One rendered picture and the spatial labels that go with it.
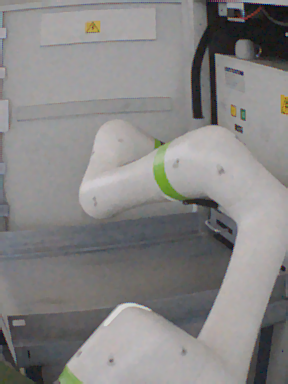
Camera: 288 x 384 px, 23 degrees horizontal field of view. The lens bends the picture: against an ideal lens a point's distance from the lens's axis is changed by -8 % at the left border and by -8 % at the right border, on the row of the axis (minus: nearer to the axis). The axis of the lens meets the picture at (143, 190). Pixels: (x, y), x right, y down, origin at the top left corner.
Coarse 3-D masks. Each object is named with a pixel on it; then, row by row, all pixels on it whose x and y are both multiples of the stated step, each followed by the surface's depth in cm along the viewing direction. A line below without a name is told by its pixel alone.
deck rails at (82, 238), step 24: (168, 216) 214; (192, 216) 217; (0, 240) 199; (24, 240) 201; (48, 240) 204; (72, 240) 206; (96, 240) 209; (120, 240) 211; (144, 240) 213; (168, 240) 213; (48, 312) 149; (72, 312) 150; (96, 312) 152; (168, 312) 158; (192, 312) 160; (24, 336) 148; (48, 336) 150; (72, 336) 151
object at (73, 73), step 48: (96, 0) 201; (144, 0) 203; (0, 48) 201; (48, 48) 206; (96, 48) 208; (144, 48) 210; (0, 96) 205; (48, 96) 210; (96, 96) 212; (144, 96) 214; (0, 144) 210; (48, 144) 214; (0, 192) 215; (48, 192) 218
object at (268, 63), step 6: (216, 54) 201; (240, 60) 187; (246, 60) 185; (252, 60) 191; (258, 60) 192; (264, 60) 194; (270, 60) 195; (276, 60) 197; (282, 60) 198; (264, 66) 175; (270, 66) 173; (276, 66) 179; (282, 66) 180; (282, 72) 166; (216, 90) 206; (216, 96) 206
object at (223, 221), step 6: (216, 210) 214; (222, 216) 210; (228, 216) 208; (216, 222) 214; (222, 222) 210; (228, 222) 206; (234, 222) 203; (216, 228) 214; (222, 228) 210; (228, 228) 207; (234, 228) 202; (222, 234) 211; (228, 234) 207; (234, 234) 203; (234, 240) 203; (282, 264) 175; (282, 270) 175
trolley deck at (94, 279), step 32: (64, 256) 201; (96, 256) 202; (128, 256) 202; (160, 256) 202; (192, 256) 201; (224, 256) 200; (0, 288) 177; (32, 288) 178; (64, 288) 179; (96, 288) 180; (128, 288) 180; (160, 288) 180; (192, 288) 179; (0, 320) 164; (192, 320) 160; (32, 352) 146; (64, 352) 149
